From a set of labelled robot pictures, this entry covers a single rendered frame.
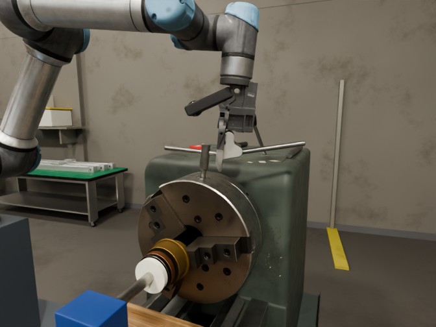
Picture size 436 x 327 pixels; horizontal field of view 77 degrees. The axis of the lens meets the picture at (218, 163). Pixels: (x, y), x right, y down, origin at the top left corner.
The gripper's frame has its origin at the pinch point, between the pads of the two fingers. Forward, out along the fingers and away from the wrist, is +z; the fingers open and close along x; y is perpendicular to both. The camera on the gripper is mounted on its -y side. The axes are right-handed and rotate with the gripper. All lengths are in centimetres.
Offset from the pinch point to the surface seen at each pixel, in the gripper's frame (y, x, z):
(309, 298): 48, 51, 71
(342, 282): 112, 149, 122
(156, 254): -9.7, -16.9, 15.9
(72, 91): -244, 358, -15
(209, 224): -0.4, -5.9, 13.4
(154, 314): -11.5, -7.8, 37.9
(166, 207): -11.1, -4.0, 11.2
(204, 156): -3.5, -1.1, -1.5
